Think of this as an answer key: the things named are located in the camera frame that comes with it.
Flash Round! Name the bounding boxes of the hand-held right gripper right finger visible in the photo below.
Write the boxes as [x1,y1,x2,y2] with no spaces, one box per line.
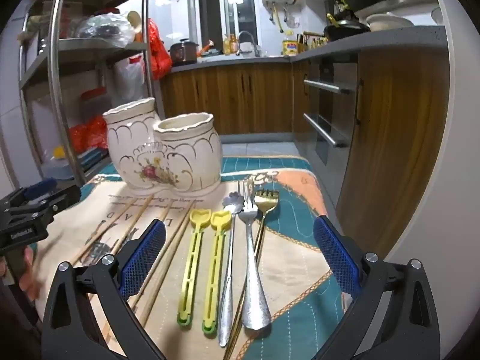
[312,214,442,360]

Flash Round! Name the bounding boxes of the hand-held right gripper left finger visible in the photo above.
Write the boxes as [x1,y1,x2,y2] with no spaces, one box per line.
[41,218,167,360]

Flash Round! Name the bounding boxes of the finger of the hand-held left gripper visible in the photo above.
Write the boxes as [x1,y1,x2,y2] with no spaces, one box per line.
[20,177,58,199]
[27,184,82,221]

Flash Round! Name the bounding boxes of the yellow tulip plastic clip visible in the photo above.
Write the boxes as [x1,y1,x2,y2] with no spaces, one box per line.
[177,209,209,325]
[202,211,231,334]

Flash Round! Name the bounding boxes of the gold fork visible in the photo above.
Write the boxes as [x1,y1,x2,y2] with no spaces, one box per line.
[225,189,280,355]

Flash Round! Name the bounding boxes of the silver flower spoon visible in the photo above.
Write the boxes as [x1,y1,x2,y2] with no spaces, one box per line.
[217,191,241,347]

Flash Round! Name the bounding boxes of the silver fork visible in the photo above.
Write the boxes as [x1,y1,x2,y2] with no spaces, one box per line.
[237,179,272,331]

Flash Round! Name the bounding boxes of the white floral ceramic utensil holder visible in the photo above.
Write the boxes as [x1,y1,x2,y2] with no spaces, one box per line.
[102,97,224,196]

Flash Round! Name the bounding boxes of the person's left hand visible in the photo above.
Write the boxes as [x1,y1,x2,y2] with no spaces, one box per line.
[0,245,44,298]

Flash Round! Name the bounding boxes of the quilted patterned table mat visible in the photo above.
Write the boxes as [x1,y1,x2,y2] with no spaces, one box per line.
[34,154,353,360]

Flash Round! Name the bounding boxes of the crumpled red plastic bag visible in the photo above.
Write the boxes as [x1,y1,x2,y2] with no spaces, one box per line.
[69,116,109,151]

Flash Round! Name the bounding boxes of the plastic container with red lid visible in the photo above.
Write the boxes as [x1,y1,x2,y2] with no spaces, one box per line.
[80,88,113,121]

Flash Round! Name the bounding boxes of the built-in steel oven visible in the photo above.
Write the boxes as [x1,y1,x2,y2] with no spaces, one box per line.
[302,58,357,166]

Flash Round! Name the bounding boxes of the steel shelf rack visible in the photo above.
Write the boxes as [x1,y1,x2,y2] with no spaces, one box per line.
[15,0,166,188]

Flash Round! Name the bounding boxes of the white plastic bag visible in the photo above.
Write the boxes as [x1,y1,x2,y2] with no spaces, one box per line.
[114,56,145,100]

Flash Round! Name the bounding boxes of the clear plastic bag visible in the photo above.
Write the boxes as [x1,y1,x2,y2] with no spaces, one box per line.
[73,13,136,49]

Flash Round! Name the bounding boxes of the hanging red plastic bag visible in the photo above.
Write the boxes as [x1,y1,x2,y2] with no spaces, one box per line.
[148,19,173,79]

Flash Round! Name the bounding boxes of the wooden base cabinets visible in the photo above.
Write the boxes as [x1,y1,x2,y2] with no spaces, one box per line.
[161,26,451,259]

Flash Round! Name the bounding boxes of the dark red rice cooker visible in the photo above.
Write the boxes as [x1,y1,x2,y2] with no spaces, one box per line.
[169,38,199,66]

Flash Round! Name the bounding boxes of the beige plastic ladle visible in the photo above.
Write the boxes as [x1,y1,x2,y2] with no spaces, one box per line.
[127,10,143,32]

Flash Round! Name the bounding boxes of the yellow cooking oil bottle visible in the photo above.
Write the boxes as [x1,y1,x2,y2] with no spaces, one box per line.
[282,33,299,56]

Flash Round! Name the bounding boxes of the black wok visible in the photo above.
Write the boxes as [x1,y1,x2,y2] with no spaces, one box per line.
[324,13,372,42]

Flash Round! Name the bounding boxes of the steel kitchen faucet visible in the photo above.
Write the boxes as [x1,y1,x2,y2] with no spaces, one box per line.
[237,30,261,57]

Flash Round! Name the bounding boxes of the white casserole pot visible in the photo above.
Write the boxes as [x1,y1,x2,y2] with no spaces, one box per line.
[365,13,415,32]

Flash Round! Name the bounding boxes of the kitchen window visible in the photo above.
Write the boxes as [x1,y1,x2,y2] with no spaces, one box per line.
[193,0,259,53]

